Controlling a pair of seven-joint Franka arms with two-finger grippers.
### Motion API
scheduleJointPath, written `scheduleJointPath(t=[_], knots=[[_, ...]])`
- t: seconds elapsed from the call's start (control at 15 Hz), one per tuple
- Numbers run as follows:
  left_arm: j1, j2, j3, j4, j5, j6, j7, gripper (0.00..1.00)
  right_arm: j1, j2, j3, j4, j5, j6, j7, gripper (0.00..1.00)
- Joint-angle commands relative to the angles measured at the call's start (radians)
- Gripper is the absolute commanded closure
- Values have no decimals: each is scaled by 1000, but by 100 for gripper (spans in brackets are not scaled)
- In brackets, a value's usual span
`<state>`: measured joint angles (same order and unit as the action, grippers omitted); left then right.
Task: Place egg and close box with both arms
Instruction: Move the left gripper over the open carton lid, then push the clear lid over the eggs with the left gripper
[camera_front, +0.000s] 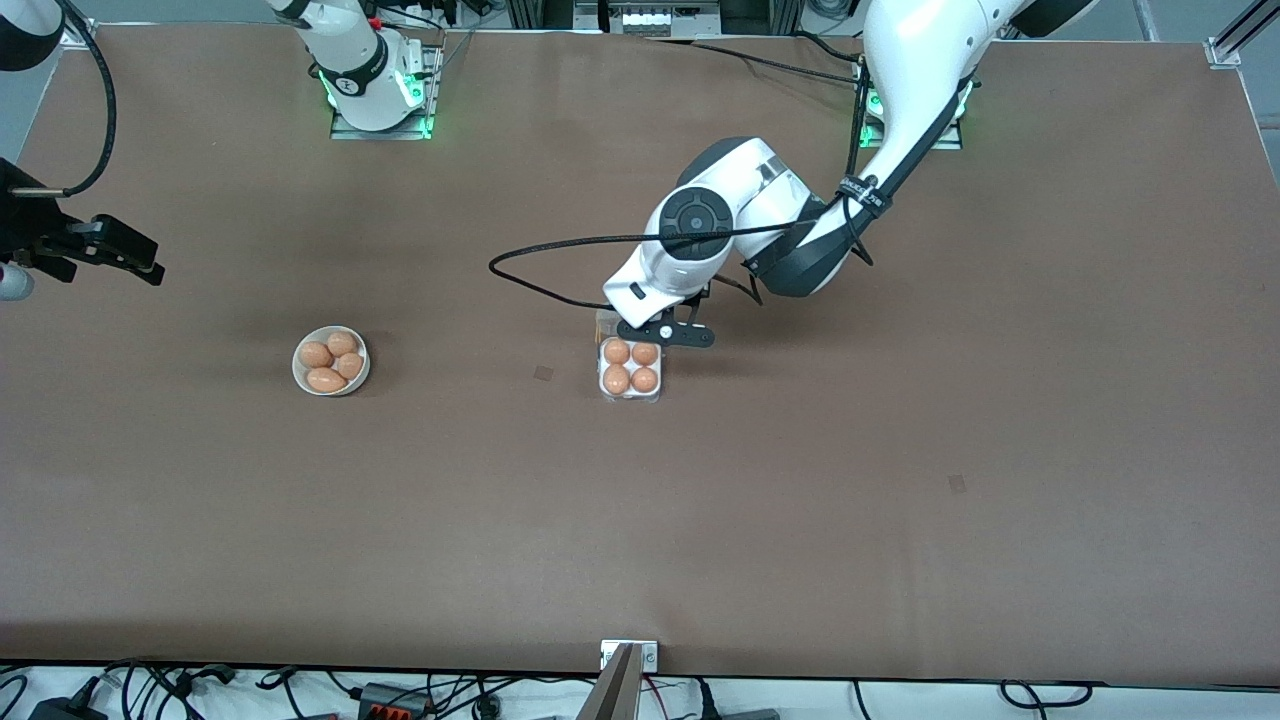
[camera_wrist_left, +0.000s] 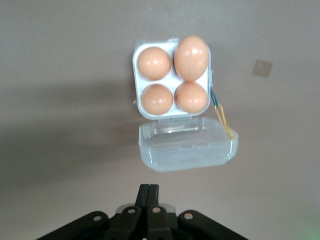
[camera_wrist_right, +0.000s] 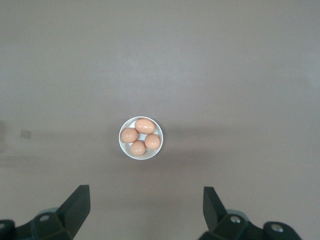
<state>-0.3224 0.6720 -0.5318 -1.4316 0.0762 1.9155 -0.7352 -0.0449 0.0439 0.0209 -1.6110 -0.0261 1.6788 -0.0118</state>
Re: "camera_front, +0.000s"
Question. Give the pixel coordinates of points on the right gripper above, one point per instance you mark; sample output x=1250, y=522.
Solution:
x=30, y=232

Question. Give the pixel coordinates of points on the clear plastic egg carton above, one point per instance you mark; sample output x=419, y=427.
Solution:
x=631, y=366

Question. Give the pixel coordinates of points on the brown egg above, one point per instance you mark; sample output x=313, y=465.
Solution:
x=645, y=354
x=350, y=366
x=616, y=379
x=326, y=380
x=617, y=351
x=316, y=354
x=342, y=343
x=645, y=379

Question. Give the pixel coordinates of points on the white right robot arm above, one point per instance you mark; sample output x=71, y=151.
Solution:
x=355, y=50

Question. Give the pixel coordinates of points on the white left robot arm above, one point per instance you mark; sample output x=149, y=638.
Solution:
x=920, y=60

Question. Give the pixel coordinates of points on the white bowl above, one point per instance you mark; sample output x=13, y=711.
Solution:
x=297, y=375

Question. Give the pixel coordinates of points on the white power strip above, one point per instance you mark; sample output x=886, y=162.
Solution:
x=645, y=18

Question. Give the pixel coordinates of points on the black power adapter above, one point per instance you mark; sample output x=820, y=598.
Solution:
x=60, y=710

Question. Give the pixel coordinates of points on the black connector block orange levers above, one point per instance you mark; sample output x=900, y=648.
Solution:
x=390, y=703

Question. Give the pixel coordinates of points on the aluminium corner bracket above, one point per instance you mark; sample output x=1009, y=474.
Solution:
x=80, y=38
x=1222, y=50

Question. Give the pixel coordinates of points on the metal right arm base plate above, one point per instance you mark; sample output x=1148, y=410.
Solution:
x=432, y=100

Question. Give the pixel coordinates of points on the silver camera mount bracket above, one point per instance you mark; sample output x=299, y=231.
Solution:
x=650, y=655

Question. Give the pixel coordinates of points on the aluminium camera mount bar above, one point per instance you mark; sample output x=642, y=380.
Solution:
x=612, y=690

